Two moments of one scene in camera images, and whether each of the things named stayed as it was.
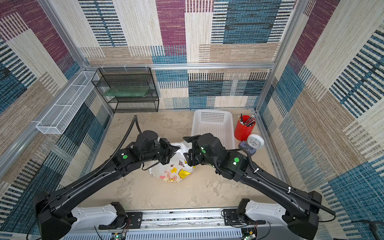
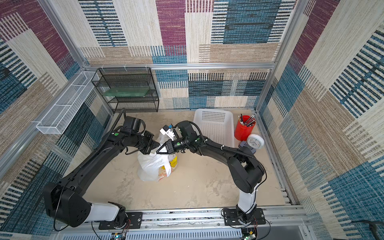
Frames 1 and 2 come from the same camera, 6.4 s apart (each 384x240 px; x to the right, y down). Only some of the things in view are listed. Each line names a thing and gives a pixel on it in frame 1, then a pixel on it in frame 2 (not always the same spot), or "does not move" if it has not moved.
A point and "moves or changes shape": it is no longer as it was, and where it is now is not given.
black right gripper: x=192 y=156 → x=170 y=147
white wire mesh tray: x=58 y=118 does not move
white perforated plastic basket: x=217 y=122 does not move
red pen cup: x=244 y=127 does not move
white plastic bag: x=176 y=169 moves or changes shape
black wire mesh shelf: x=128 y=90 does not move
